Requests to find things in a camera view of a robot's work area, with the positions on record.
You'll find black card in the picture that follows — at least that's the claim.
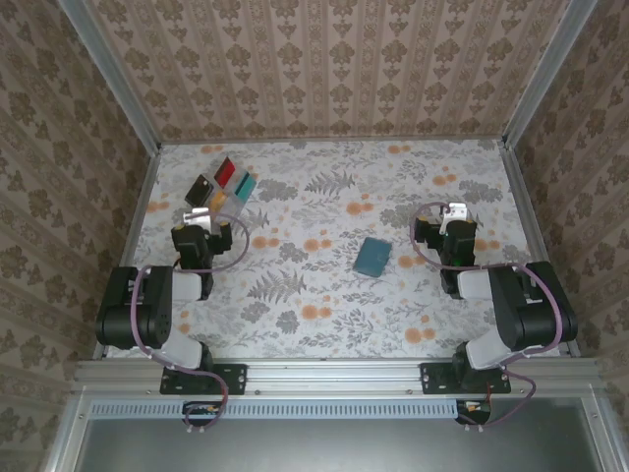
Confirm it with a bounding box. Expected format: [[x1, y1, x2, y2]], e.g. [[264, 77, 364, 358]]
[[185, 174, 213, 207]]

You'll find teal card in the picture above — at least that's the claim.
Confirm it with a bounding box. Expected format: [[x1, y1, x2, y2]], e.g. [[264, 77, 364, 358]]
[[232, 172, 257, 202]]

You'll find red card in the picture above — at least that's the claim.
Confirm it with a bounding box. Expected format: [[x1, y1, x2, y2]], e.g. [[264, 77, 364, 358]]
[[214, 156, 237, 188]]

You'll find clear plastic organizer tray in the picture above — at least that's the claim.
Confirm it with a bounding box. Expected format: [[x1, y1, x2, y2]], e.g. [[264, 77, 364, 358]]
[[184, 154, 260, 232]]

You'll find floral table cover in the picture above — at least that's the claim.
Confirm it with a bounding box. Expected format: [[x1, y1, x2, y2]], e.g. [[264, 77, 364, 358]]
[[105, 140, 566, 360]]

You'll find grey metal sheet panel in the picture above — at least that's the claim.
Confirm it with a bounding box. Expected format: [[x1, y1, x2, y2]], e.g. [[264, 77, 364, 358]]
[[73, 397, 599, 472]]

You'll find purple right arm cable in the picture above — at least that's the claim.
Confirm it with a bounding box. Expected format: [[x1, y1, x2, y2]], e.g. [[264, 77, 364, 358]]
[[410, 201, 564, 434]]

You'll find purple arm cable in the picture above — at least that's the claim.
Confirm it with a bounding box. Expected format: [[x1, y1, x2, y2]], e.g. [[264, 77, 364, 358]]
[[410, 201, 564, 434], [130, 211, 252, 437]]

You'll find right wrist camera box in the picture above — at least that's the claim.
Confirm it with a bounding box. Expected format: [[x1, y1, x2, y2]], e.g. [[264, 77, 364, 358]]
[[438, 201, 468, 236]]

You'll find aluminium side rail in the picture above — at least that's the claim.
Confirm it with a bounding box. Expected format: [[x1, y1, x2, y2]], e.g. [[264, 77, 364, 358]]
[[498, 140, 581, 358], [92, 146, 162, 360]]

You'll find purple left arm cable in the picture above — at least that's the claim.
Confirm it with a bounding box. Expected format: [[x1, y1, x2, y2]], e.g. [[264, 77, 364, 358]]
[[130, 211, 252, 437]]

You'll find black cable connector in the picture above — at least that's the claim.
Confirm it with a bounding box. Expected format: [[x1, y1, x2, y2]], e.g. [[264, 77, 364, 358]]
[[454, 397, 492, 427], [182, 400, 223, 428]]

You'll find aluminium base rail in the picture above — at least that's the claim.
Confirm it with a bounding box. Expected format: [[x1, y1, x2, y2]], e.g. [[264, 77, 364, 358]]
[[71, 357, 608, 394]]

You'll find aluminium frame post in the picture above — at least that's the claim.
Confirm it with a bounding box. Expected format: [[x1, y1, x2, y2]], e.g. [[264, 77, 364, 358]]
[[57, 0, 163, 151], [503, 0, 599, 148]]

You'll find grey slotted cable duct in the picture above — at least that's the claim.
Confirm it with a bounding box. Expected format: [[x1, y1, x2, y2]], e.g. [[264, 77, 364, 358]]
[[90, 398, 456, 420]]

